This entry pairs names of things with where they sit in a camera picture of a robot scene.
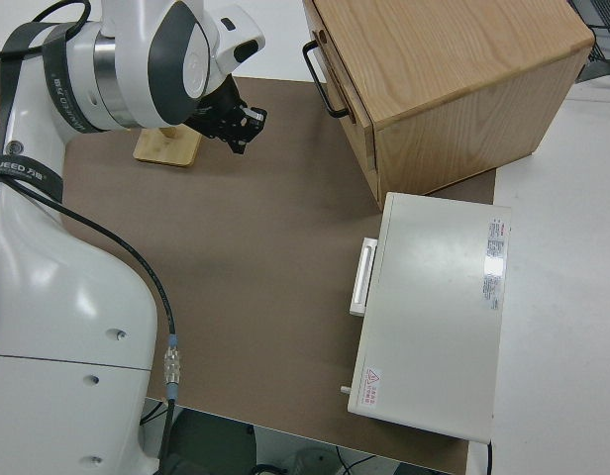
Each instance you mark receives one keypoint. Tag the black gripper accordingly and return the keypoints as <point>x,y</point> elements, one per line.
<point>218,116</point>

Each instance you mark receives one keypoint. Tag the brown table mat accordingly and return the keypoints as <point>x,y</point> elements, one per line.
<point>260,247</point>

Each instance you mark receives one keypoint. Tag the wooden mug rack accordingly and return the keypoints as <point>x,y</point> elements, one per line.
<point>161,151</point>

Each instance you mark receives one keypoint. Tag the white toaster oven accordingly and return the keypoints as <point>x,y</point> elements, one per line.
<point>434,321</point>

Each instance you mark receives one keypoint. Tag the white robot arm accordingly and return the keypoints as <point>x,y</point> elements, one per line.
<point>62,297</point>

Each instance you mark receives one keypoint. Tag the light wooden drawer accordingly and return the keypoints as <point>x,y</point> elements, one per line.
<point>335,74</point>

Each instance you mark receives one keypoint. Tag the light wooden cabinet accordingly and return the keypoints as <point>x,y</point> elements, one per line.
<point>458,89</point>

